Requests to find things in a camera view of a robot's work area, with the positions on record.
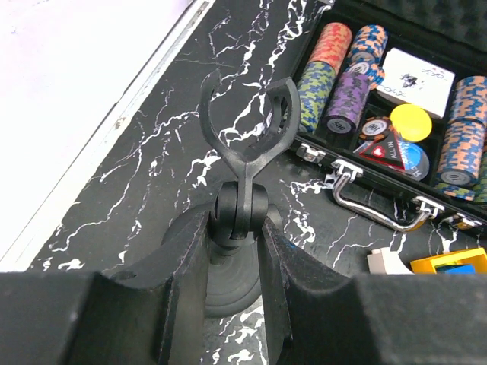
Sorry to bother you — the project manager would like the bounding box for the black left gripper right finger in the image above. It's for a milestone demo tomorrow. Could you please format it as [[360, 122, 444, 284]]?
[[260, 220, 486, 364]]

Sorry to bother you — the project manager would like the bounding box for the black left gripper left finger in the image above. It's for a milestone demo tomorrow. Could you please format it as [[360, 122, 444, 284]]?
[[1, 211, 209, 364]]

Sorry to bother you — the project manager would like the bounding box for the black microphone stand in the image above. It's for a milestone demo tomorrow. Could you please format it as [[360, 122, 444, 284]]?
[[161, 68, 298, 319]]

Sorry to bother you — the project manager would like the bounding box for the white toy block piece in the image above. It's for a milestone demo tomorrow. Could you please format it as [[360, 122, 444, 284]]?
[[367, 247, 413, 275]]

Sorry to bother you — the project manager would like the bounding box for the yellow blue block toy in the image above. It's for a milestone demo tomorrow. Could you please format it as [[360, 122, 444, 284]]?
[[410, 248, 486, 274]]

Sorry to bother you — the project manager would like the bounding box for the yellow dealer button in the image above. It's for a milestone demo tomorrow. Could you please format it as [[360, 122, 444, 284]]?
[[390, 103, 432, 142]]

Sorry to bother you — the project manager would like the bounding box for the black poker chip case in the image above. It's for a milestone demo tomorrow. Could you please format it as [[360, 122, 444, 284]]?
[[291, 1, 486, 235]]

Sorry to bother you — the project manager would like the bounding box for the white playing card deck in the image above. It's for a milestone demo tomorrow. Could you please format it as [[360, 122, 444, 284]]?
[[377, 48, 456, 119]]

